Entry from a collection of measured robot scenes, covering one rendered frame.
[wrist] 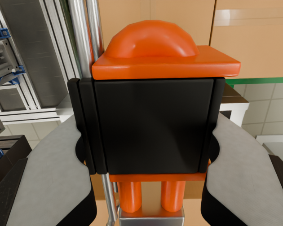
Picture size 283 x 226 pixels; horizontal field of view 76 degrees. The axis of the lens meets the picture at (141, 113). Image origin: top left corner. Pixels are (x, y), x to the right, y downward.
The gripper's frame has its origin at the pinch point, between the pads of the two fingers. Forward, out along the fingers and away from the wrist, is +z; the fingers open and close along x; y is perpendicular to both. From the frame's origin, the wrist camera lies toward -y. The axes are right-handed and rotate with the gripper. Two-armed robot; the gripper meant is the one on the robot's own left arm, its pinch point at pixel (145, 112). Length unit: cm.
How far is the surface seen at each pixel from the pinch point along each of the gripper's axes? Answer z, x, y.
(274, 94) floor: 108, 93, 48
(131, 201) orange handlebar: -0.8, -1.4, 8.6
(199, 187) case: 16.0, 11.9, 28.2
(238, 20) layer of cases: 54, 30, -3
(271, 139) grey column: 107, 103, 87
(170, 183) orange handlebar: -0.7, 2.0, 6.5
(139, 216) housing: -1.1, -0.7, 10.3
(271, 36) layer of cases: 54, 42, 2
